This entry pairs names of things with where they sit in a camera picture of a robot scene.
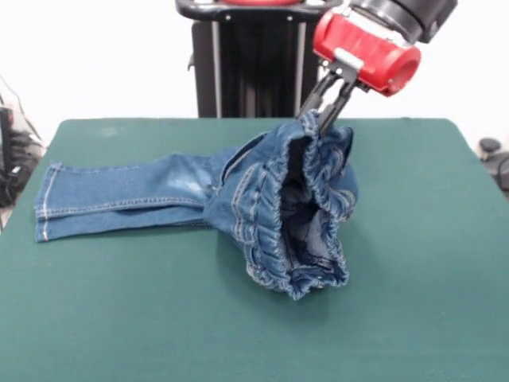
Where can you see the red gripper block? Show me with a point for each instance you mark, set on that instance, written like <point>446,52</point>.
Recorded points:
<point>366,51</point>

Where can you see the blue denim jeans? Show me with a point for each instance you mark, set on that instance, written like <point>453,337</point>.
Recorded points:
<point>159,191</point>

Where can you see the black chair base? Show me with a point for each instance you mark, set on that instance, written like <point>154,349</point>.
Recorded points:
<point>495,157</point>

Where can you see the dark green table cloth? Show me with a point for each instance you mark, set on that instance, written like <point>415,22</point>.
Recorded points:
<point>159,318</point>

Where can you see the black electronics box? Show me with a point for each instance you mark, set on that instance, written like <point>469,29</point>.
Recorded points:
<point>6,135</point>

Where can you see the black robot pedestal stand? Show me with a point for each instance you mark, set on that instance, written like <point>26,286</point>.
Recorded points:
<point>258,59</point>

